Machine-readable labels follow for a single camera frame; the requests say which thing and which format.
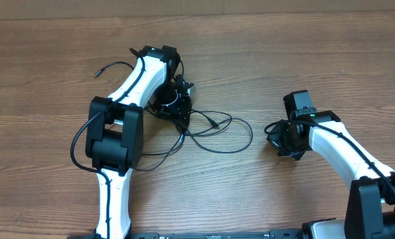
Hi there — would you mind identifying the thin black USB cable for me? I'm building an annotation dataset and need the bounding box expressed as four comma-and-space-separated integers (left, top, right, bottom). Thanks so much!
94, 61, 187, 173

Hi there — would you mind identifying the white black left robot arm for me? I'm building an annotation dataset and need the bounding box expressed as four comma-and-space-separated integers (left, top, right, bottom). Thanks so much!
85, 46, 194, 238

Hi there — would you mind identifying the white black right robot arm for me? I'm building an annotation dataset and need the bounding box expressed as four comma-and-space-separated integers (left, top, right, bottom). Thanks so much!
264, 90, 395, 239

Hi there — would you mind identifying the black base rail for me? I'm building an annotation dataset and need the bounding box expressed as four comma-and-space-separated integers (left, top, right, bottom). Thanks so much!
67, 228, 304, 239

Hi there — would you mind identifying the brown cardboard wall panel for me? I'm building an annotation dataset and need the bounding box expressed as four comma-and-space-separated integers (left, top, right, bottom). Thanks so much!
0, 0, 395, 20

